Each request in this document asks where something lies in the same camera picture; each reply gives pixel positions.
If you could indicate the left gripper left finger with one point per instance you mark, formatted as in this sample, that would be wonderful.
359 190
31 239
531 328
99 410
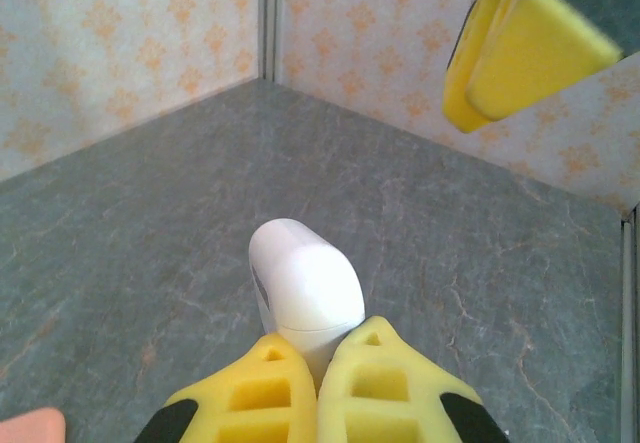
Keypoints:
220 423

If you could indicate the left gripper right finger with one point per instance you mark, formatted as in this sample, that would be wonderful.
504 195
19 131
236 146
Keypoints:
380 413

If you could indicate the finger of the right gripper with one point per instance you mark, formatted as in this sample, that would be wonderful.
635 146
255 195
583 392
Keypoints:
475 43
540 48

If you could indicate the white earbud charging case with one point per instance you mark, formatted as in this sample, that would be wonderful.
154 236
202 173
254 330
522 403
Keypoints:
305 283

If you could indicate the pink earbud charging case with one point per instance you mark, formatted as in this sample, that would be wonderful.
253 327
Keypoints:
30 428

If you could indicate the aluminium frame post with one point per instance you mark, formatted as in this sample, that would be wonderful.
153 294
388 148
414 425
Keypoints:
271 13

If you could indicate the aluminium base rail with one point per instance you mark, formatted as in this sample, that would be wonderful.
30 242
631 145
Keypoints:
632 338

